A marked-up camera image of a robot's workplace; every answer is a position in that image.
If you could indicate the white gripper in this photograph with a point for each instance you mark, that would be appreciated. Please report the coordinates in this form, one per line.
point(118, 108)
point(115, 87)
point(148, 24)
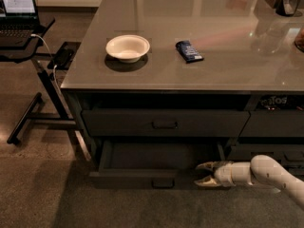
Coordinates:
point(222, 174)

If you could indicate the dark grey drawer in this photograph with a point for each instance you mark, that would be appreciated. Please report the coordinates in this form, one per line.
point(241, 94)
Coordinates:
point(152, 165)
point(164, 122)

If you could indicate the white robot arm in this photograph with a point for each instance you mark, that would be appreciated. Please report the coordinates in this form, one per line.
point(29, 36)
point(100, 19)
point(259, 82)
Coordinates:
point(260, 171)

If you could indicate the right top drawer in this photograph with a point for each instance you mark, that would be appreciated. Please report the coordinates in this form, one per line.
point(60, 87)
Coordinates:
point(276, 123)

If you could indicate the chips bag in drawer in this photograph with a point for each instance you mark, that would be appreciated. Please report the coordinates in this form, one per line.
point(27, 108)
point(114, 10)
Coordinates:
point(276, 102)

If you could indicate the dark grey top drawer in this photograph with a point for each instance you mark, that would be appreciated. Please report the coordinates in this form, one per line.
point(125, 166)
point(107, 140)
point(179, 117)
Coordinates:
point(164, 122)

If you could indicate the blue snack bar packet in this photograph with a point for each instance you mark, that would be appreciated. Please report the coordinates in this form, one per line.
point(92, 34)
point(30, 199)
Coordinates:
point(188, 52)

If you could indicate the white ceramic bowl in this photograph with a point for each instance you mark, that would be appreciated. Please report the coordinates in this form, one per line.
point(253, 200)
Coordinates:
point(127, 48)

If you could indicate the brown object at edge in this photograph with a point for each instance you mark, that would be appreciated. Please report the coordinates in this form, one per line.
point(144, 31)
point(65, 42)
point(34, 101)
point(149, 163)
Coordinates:
point(299, 40)

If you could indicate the dark glass jar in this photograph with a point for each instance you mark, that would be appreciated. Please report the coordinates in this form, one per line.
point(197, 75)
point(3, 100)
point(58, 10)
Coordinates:
point(288, 0)

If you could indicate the black smartphone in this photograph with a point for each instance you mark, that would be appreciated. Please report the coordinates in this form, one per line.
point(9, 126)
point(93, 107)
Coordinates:
point(63, 56)

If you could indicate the black laptop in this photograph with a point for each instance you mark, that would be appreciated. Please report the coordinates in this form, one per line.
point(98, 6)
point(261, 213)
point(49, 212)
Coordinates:
point(18, 20)

